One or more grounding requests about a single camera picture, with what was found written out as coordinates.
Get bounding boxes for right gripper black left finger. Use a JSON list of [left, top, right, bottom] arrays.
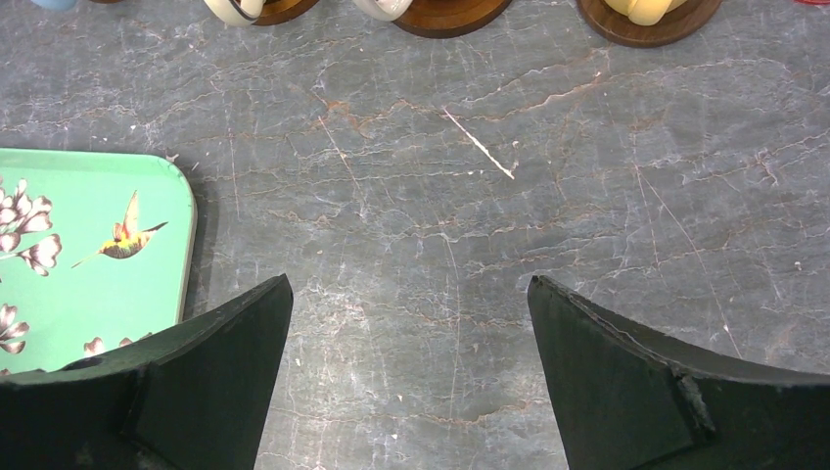
[[1, 275, 294, 469]]

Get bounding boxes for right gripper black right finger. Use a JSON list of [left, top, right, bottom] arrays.
[[528, 275, 829, 469]]

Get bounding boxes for green interior floral mug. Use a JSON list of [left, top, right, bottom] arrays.
[[204, 0, 265, 26]]

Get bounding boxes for cream yellow-handled mug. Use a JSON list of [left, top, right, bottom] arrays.
[[605, 0, 686, 26]]

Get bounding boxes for dark wooden coaster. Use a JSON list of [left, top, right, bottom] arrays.
[[576, 0, 721, 48]]

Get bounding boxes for light blue mug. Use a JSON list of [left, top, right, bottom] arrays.
[[31, 0, 77, 12]]

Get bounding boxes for orange interior mug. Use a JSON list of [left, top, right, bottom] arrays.
[[353, 0, 412, 22]]

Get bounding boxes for red round coaster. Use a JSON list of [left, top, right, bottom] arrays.
[[795, 0, 830, 6]]

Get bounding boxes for ridged wooden coaster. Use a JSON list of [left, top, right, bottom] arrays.
[[254, 0, 318, 26], [392, 0, 512, 39]]

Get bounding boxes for green floral tray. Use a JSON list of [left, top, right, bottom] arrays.
[[1, 148, 197, 375]]

